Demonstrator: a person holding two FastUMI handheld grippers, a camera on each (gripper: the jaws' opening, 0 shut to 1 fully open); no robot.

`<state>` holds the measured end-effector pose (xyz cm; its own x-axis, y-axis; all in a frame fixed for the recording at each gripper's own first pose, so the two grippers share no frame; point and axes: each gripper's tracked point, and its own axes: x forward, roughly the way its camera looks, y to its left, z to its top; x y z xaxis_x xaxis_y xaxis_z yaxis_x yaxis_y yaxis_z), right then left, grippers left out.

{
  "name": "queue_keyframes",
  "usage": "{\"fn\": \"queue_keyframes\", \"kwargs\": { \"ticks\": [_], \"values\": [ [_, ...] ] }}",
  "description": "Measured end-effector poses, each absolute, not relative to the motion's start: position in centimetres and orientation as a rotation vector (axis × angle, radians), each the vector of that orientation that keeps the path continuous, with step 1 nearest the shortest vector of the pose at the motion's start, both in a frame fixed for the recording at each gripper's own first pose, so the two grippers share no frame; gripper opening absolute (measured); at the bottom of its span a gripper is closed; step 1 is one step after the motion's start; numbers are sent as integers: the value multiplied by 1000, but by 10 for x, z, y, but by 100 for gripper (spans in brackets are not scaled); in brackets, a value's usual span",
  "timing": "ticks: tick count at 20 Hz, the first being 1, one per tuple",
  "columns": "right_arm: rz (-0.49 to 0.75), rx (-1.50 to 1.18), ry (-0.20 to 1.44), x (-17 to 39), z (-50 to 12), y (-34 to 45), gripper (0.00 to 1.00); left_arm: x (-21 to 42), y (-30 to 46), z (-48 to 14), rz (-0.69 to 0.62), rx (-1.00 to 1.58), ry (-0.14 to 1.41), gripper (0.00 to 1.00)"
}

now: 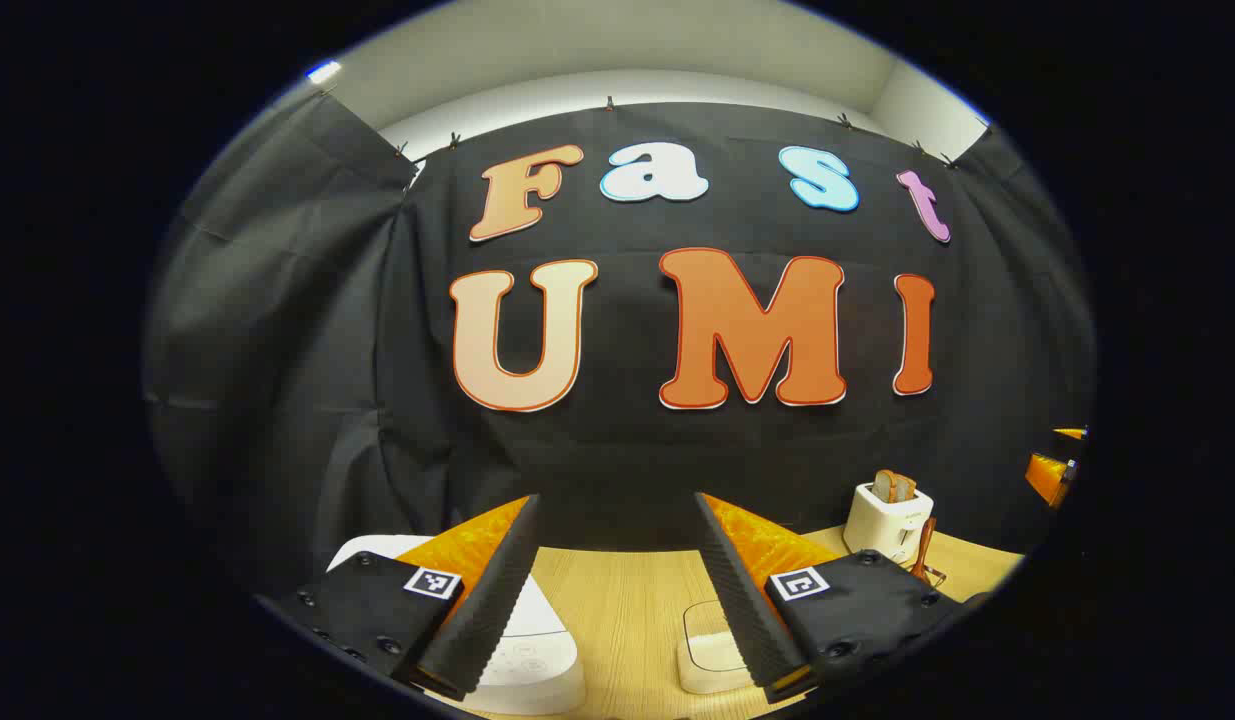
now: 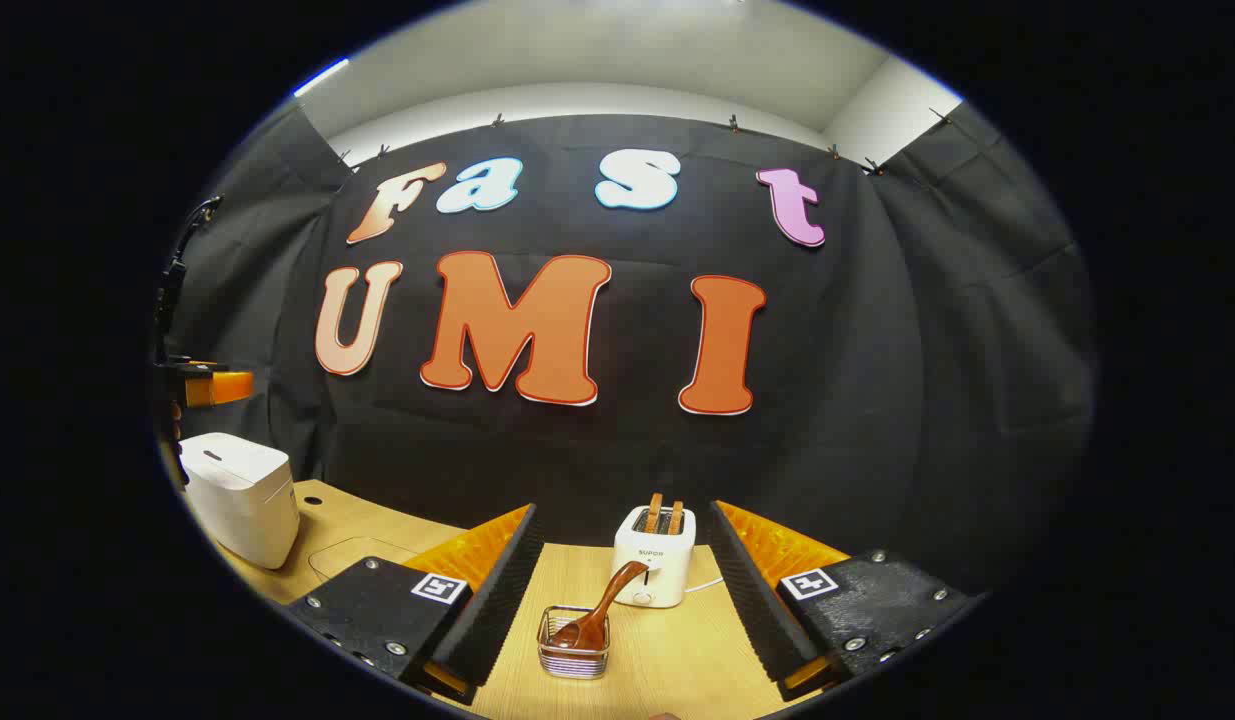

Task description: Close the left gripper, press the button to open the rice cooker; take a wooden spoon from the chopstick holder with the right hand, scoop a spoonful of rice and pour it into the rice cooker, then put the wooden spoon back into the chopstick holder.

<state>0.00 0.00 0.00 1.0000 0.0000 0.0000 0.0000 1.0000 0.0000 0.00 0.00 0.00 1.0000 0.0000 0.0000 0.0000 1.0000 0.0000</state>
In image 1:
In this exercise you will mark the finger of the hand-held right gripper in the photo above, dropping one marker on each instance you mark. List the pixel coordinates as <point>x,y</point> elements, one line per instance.
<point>1045,476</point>
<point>1070,433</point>

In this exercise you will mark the black backdrop cloth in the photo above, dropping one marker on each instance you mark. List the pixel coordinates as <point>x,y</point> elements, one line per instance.
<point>627,450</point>

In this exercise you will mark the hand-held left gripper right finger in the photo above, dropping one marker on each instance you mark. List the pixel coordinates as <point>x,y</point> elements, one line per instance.
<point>742,600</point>

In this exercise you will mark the clear plastic container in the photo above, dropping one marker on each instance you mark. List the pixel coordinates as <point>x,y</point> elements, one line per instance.
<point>702,618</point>

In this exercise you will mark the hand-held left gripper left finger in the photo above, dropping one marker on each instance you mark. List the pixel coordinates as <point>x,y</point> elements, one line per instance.
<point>492,600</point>

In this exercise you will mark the white rice cooker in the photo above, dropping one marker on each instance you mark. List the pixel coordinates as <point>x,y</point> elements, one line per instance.
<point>537,645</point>

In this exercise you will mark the brown wooden spoon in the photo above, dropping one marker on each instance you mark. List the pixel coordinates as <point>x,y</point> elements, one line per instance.
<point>924,545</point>

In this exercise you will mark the brown toast slice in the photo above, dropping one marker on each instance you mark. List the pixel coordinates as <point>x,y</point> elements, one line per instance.
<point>905,490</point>
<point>885,487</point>

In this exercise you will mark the white toaster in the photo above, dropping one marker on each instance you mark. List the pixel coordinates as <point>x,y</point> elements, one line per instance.
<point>882,525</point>

